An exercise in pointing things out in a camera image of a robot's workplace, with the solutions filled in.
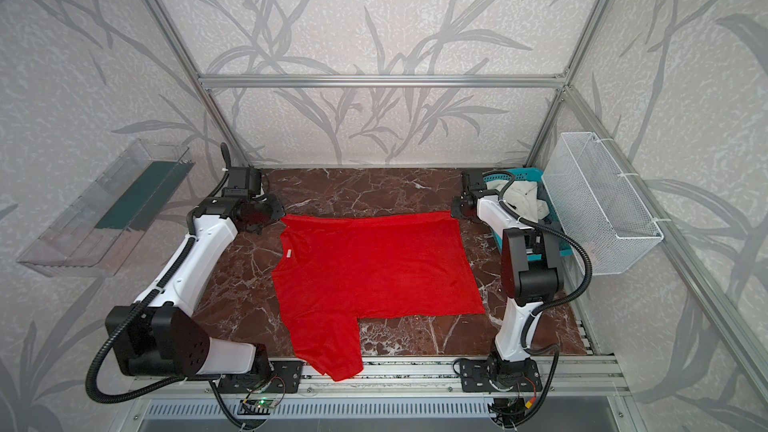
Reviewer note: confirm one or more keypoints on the white wire mesh basket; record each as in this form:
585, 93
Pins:
597, 205

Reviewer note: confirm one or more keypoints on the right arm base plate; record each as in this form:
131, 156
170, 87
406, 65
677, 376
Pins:
496, 375

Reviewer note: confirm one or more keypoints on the aluminium frame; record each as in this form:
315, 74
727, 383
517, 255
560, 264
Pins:
741, 342

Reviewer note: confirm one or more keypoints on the clear acrylic wall shelf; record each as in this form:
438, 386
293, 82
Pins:
95, 235

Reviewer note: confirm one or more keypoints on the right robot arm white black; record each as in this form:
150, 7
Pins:
530, 258

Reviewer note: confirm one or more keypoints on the green circuit board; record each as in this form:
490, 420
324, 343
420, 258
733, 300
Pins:
258, 406

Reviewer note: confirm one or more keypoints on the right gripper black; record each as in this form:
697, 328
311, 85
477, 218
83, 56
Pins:
461, 207

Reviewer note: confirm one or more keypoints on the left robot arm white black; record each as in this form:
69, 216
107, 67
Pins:
157, 335

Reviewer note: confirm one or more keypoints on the white t shirt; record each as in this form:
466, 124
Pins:
522, 196

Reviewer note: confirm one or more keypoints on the teal plastic laundry basket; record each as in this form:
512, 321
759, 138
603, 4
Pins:
526, 174

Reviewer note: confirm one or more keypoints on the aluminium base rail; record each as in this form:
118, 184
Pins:
437, 376

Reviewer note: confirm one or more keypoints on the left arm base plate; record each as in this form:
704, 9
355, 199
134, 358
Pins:
279, 376

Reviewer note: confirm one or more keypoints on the red t shirt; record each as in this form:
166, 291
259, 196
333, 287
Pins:
335, 272

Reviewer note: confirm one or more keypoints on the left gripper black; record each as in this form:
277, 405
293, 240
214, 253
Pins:
267, 214

